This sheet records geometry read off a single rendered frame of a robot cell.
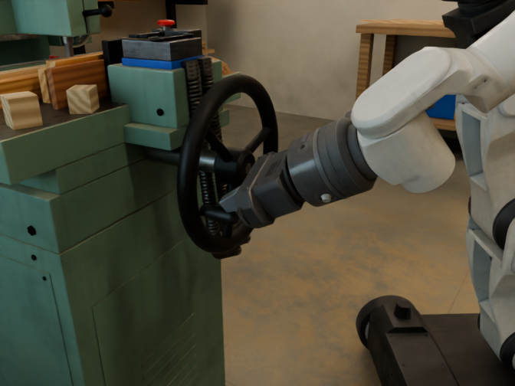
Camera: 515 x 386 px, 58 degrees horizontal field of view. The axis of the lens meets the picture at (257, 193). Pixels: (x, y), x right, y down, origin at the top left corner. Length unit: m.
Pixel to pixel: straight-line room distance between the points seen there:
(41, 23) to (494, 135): 0.83
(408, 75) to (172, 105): 0.39
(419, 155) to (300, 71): 3.86
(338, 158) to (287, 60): 3.90
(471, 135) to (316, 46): 3.23
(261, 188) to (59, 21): 0.49
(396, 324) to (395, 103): 1.01
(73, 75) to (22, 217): 0.23
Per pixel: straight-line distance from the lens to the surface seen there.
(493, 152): 1.01
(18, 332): 0.98
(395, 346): 1.38
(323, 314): 1.76
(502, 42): 0.52
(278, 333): 1.66
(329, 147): 0.51
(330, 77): 4.22
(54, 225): 0.74
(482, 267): 1.27
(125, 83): 0.80
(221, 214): 0.65
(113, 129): 0.79
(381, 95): 0.49
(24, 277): 0.86
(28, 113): 0.71
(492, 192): 1.07
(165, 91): 0.75
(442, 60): 0.49
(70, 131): 0.73
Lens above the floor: 1.07
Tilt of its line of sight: 24 degrees down
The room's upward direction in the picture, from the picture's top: straight up
